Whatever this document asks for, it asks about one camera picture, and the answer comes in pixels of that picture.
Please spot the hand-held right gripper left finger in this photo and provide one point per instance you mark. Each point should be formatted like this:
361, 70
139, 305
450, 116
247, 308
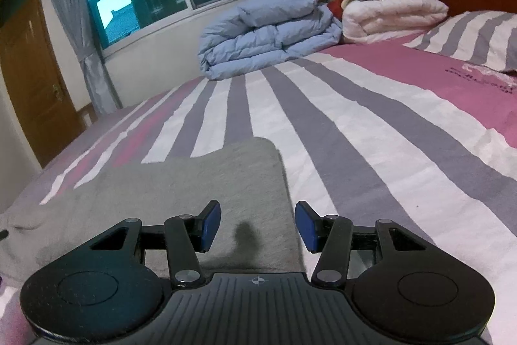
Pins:
210, 225

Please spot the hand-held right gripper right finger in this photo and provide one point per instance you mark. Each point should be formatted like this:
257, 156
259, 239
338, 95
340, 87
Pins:
305, 225

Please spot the grey pants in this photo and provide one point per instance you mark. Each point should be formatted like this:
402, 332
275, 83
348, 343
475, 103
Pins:
181, 187

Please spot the striped bed sheet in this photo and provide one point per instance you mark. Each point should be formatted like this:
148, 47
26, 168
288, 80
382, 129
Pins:
383, 135

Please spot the wooden chair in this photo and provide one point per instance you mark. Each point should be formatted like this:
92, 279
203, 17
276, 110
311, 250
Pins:
87, 114

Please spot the blue folded duvet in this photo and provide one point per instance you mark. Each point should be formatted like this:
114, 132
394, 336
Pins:
266, 33

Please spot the brown wooden door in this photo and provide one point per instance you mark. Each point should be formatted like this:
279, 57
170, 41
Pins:
36, 86

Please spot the white folded quilt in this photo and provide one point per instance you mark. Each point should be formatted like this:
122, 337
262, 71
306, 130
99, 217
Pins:
391, 19

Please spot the grey curtain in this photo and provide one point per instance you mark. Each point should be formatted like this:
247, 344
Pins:
76, 25

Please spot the striped pillow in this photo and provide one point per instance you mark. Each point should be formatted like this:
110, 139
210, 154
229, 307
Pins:
472, 33

